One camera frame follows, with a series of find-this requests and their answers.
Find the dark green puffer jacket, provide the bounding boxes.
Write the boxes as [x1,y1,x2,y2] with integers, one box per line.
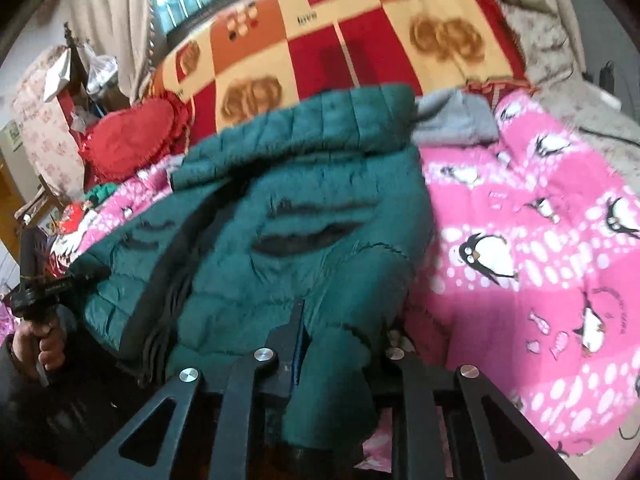
[70,84,433,450]

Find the person's left hand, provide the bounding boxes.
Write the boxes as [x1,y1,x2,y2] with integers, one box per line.
[11,316,65,378]

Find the green cloth item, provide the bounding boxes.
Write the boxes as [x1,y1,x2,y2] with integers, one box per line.
[84,182,119,208]

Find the red heart ruffled pillow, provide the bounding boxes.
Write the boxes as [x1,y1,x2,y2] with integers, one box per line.
[78,91,195,185]

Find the pink penguin fleece blanket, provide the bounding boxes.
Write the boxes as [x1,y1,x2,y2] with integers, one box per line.
[62,92,639,457]

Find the grey folded sweatshirt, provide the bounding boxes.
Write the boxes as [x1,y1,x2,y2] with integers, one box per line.
[411,89,499,148]

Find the red orange rose blanket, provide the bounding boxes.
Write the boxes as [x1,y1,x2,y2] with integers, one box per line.
[148,0,529,141]

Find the floral white bed sheet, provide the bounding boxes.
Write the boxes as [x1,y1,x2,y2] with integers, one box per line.
[500,2,639,192]

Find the beige quilt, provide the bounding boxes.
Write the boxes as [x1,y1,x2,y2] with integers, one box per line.
[495,0,586,86]

